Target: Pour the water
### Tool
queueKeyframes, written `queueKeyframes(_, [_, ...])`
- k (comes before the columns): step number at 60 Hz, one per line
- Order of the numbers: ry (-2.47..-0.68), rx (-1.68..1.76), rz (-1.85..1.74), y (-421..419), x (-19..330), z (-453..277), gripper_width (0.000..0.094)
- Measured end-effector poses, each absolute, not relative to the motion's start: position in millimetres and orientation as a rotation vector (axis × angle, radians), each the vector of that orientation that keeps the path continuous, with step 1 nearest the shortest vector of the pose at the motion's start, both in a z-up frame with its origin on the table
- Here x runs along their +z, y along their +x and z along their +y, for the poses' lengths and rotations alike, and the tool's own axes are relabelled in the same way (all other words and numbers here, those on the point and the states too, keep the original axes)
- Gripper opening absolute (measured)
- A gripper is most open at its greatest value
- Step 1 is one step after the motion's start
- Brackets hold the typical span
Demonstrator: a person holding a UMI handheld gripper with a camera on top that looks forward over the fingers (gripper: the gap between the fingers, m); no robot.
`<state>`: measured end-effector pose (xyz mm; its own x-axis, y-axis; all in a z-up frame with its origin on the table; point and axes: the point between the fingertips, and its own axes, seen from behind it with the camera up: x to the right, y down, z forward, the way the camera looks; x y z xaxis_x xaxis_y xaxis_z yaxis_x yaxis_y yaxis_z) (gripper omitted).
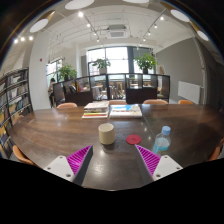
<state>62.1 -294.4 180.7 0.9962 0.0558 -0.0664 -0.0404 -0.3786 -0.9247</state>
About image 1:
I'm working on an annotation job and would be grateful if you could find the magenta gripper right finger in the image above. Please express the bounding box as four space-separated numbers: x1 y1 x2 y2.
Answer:
135 144 184 182

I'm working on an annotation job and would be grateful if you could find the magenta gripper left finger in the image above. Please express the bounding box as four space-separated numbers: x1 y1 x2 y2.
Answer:
44 145 94 187

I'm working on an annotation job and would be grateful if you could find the clear plastic water bottle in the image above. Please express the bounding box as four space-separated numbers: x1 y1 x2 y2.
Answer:
153 126 171 154

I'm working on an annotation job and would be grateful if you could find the red round coaster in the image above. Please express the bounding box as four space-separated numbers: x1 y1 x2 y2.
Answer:
126 134 141 145

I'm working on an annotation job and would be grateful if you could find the beige ceramic cup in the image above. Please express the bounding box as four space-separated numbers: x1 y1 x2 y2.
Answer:
98 123 115 145

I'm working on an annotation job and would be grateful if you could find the left stack of books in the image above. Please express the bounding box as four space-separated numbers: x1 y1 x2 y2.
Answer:
83 101 109 118

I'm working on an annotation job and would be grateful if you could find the stack of books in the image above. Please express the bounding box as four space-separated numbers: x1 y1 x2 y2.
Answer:
83 101 109 118
109 105 142 118

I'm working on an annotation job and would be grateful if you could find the orange chair far left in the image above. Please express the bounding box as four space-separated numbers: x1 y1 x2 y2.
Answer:
57 103 78 109

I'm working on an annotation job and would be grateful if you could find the orange chair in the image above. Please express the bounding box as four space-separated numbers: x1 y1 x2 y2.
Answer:
57 103 78 109
178 100 193 105
208 137 224 161
109 100 127 105
143 99 168 105
13 145 34 165

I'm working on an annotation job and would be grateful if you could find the orange chair far middle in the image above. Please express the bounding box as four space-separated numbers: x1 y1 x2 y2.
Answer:
143 99 168 105

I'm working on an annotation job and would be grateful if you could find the right stack of books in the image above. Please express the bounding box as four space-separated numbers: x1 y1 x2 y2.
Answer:
109 105 142 118

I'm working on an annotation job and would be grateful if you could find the orange chair near left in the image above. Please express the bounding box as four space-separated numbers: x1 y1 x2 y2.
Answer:
13 145 34 165

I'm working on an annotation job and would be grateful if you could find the orange chair near right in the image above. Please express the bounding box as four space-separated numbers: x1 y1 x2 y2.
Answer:
208 137 224 161

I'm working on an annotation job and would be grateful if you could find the orange chair far right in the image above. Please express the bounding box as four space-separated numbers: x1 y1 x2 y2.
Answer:
178 100 193 105

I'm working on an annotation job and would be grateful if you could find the orange chair far centre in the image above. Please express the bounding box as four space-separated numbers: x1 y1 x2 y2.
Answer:
109 100 127 105

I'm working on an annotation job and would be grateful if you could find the seated person in background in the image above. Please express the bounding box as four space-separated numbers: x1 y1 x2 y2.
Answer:
48 78 56 108

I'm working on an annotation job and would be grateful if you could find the left potted plant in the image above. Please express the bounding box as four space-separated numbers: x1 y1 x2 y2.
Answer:
58 64 77 81

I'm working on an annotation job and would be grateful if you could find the potted plant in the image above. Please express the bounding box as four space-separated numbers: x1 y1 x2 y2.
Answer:
93 59 111 74
58 64 77 81
134 53 156 74

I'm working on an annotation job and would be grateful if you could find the dark bookshelf with books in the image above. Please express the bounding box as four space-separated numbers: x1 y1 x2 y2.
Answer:
0 68 33 159

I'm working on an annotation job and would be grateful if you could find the right potted plant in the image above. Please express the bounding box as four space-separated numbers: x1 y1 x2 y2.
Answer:
134 53 156 74

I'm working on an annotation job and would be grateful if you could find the middle potted plant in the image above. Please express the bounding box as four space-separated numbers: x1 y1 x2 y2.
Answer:
93 59 111 74

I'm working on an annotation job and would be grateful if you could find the ceiling air conditioner unit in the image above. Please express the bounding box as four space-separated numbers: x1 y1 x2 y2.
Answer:
106 24 128 39

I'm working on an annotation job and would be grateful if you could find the white wall radiator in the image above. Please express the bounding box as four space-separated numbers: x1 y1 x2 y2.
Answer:
178 81 201 104

